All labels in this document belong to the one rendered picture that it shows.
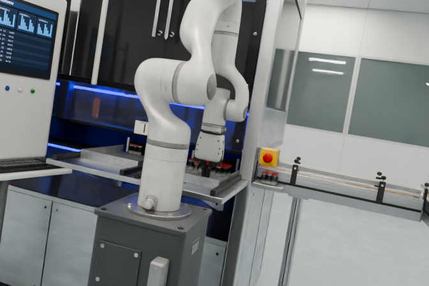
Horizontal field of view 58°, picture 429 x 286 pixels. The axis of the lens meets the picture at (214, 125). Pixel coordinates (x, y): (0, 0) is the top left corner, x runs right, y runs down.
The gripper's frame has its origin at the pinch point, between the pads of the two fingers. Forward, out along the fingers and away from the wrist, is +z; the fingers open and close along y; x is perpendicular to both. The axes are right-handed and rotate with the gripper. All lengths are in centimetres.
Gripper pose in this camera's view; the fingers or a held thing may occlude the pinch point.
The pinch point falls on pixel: (205, 173)
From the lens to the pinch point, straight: 143.5
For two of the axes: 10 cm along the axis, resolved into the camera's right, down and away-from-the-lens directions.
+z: -1.5, 9.9, 0.6
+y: -9.5, -1.7, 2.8
